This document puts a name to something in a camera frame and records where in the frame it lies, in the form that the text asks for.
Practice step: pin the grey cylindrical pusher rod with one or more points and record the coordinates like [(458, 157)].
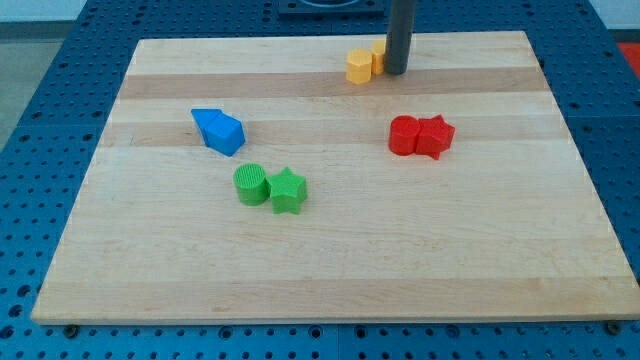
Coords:
[(399, 35)]

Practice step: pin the yellow heart block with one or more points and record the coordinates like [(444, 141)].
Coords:
[(378, 50)]

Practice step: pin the yellow hexagon block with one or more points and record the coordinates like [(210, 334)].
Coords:
[(359, 66)]

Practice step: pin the red cylinder block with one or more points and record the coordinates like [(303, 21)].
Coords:
[(403, 135)]

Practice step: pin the red star block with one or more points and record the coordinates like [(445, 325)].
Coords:
[(435, 136)]

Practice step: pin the green star block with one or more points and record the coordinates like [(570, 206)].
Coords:
[(287, 191)]

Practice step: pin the blue cube block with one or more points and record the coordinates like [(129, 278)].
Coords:
[(223, 133)]

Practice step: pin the blue triangle block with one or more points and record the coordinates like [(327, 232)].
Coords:
[(202, 119)]

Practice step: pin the green cylinder block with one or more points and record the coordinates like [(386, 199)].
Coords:
[(251, 184)]

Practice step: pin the wooden board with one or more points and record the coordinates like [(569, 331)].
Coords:
[(505, 226)]

